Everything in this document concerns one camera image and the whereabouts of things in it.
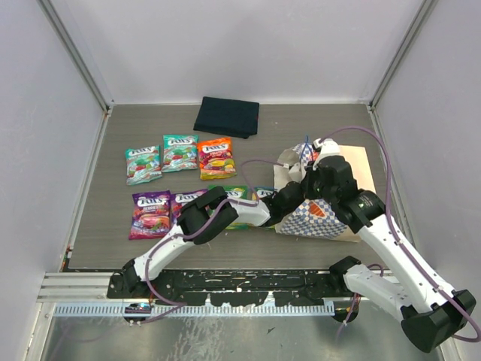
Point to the pink snack packet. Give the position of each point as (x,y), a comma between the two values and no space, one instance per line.
(178,200)
(151,216)

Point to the slotted cable duct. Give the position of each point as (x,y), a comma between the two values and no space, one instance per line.
(141,309)

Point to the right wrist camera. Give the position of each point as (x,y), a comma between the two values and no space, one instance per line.
(324,148)

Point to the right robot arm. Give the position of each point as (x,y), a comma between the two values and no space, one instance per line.
(429,309)

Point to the orange snack packet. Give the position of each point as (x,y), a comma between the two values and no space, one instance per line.
(216,159)

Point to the green tea snack packet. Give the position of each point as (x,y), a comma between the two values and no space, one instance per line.
(236,192)

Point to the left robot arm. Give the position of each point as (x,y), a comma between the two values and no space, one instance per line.
(201,220)

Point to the checkered paper bag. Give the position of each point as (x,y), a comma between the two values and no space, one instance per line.
(317,218)

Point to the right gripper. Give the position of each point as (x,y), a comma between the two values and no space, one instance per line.
(307,182)

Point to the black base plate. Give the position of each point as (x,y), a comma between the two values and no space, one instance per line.
(232,287)

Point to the dark folded cloth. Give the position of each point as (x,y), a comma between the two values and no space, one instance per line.
(229,117)

